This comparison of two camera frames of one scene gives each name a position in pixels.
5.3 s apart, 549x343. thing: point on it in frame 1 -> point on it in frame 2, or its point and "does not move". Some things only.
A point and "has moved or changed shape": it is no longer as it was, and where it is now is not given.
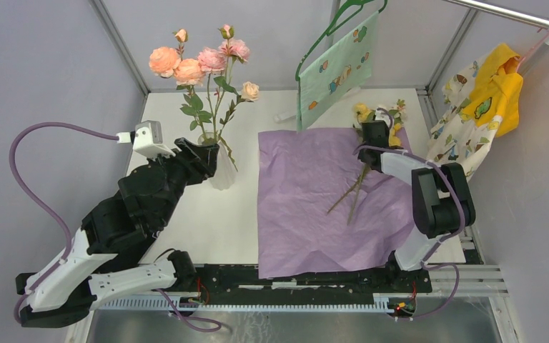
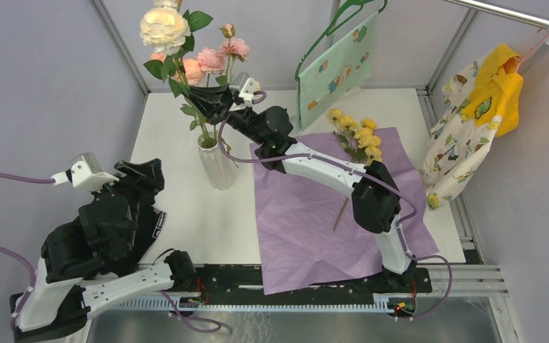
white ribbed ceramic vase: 225,174 does not move
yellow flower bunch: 363,114 -> 359,139
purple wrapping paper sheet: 321,210 has moved or changed shape
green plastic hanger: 331,28 does not move
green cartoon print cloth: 344,66 does not move
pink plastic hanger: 522,58 does not move
